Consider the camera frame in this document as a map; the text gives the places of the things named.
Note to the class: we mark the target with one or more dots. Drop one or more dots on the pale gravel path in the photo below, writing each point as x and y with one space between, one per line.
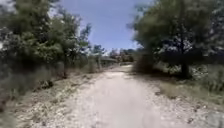
113 103

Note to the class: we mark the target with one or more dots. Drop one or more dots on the wood of trees and bushes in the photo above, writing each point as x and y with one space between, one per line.
180 33
36 43

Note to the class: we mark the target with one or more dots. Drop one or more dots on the grass verge with leaves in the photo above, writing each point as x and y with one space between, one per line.
40 103
196 96

